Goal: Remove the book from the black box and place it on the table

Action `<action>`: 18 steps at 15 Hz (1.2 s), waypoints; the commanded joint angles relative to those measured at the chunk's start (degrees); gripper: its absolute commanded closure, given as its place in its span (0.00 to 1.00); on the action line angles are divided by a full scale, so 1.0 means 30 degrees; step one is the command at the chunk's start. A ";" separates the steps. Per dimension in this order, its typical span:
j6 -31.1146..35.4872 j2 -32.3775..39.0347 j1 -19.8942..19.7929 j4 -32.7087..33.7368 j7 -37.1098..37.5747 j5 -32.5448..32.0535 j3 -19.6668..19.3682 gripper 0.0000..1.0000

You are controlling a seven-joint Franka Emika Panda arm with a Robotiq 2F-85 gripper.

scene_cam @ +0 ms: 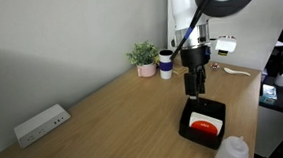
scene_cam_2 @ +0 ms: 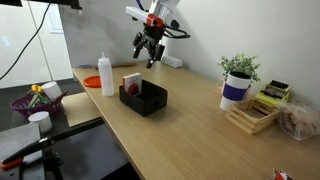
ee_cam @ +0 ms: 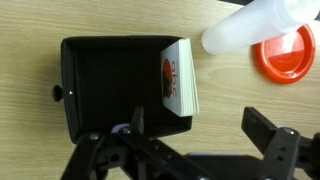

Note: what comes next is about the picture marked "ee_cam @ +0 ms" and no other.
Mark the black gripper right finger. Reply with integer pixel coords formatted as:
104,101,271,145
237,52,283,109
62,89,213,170
241,106,320,180

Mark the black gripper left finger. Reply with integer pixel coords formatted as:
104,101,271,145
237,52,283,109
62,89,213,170
59,106,214,180

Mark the black fabric box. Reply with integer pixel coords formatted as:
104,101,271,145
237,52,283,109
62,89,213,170
52,35,194,145

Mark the white book with red circle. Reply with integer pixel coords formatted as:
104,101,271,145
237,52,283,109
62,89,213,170
160,37,200,118

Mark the translucent white squeeze bottle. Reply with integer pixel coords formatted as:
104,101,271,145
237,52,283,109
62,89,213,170
201,0,320,56

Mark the red round lid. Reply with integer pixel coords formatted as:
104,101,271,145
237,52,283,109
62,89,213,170
251,23,317,85

